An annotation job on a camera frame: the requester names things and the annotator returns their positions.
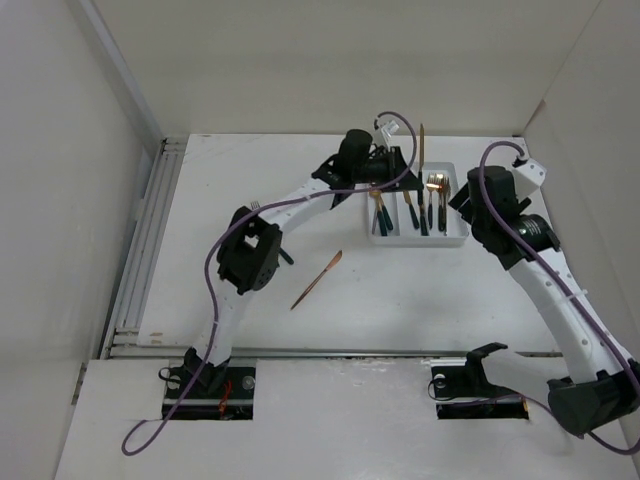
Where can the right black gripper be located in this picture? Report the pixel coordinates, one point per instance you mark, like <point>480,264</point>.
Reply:
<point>459,198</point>

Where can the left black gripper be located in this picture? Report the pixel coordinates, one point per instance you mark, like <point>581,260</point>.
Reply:
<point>394,167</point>

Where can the gold spoon green handle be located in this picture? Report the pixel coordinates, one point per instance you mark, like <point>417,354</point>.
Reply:
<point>375,195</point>

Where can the gold spoon cluster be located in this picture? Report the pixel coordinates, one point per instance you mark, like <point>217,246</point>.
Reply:
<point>386,218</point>
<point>287,258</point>

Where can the gold fork green handle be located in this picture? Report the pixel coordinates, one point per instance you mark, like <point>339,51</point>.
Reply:
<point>440,180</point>

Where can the silver round spoon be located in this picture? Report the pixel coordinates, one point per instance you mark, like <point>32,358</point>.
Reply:
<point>375,221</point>

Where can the rose gold fork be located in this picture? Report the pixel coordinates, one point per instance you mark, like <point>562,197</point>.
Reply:
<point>446,210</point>

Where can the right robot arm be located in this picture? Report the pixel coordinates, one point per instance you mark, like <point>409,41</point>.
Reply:
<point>603,377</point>

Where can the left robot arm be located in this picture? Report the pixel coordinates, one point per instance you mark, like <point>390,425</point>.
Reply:
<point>246,257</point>

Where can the white divided cutlery tray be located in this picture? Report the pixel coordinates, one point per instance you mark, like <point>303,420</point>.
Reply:
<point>404,235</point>

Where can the rose gold knife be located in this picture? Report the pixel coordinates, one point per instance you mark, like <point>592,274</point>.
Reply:
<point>332,263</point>

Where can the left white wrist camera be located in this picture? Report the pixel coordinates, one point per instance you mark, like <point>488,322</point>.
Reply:
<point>383,132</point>

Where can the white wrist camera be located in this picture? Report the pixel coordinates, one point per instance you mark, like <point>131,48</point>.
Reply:
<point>529,175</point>
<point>383,132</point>

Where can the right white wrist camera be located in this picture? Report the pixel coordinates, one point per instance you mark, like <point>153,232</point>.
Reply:
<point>529,175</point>

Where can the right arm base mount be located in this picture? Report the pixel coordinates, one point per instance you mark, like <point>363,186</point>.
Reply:
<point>462,392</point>

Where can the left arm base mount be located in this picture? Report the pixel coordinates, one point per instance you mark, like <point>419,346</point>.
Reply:
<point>233,400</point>

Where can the aluminium rail frame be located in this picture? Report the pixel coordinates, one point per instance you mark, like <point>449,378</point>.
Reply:
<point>151,214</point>

